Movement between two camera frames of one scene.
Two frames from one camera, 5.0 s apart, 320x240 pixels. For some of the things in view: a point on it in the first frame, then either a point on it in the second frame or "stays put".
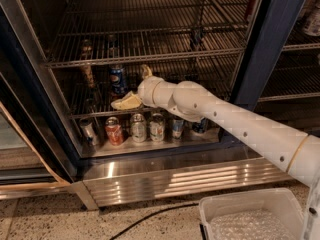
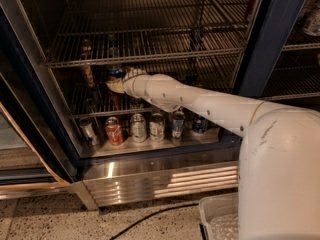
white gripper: [145, 90] to [129, 83]
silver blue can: [177, 127] stays put
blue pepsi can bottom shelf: [201, 126] stays put
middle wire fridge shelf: [90, 90] stays put
